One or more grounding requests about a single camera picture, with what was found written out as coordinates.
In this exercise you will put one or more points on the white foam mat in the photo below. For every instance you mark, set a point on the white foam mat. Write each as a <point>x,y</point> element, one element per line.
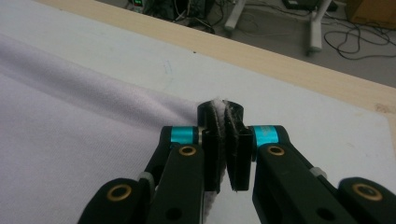
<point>280,102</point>

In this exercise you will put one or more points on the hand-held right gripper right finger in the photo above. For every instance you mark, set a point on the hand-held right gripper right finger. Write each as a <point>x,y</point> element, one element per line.
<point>239,155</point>

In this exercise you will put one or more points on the brown cardboard box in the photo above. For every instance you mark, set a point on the brown cardboard box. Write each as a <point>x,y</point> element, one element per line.
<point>373,12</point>

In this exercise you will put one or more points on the black computer tower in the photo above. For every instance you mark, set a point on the black computer tower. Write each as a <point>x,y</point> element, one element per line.
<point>196,7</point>
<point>158,6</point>

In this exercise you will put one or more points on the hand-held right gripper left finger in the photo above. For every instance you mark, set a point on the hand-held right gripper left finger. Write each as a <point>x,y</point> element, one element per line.
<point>210,155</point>

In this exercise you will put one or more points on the white desk leg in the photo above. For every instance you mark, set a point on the white desk leg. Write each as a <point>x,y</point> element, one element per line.
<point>316,31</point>
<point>235,15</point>

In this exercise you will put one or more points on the flat black device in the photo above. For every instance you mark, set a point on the flat black device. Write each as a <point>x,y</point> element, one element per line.
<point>299,3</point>

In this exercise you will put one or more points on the lilac cat-print towel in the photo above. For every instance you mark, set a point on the lilac cat-print towel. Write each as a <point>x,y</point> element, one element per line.
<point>77,140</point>

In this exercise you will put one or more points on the grey bench power supply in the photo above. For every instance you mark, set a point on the grey bench power supply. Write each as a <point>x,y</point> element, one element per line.
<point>138,3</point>

